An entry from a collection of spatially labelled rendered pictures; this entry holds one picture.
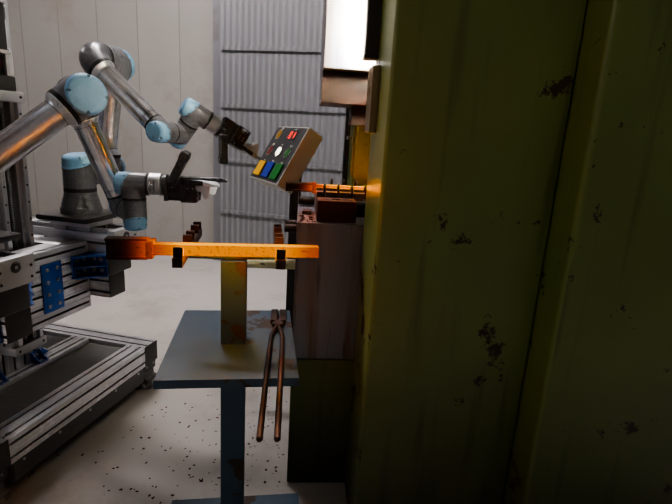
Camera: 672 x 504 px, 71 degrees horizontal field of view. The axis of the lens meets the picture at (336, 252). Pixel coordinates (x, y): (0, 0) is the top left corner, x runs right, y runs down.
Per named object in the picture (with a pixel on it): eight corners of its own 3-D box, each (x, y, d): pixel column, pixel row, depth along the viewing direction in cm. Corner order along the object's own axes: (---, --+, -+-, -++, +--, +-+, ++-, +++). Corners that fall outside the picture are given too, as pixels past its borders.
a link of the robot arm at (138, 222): (140, 224, 168) (139, 194, 165) (151, 230, 160) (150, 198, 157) (117, 226, 163) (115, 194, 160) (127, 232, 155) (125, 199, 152)
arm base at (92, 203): (50, 213, 181) (48, 187, 179) (79, 208, 196) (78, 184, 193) (84, 217, 178) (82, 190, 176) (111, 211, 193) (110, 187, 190)
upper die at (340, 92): (321, 102, 147) (322, 70, 145) (318, 106, 166) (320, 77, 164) (452, 111, 150) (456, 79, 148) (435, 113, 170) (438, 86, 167)
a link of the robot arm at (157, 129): (73, 28, 165) (170, 127, 164) (95, 35, 175) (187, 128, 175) (57, 55, 169) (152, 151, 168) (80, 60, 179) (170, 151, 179)
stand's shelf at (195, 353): (153, 389, 97) (153, 380, 97) (184, 316, 136) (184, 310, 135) (298, 386, 102) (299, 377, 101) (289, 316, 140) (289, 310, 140)
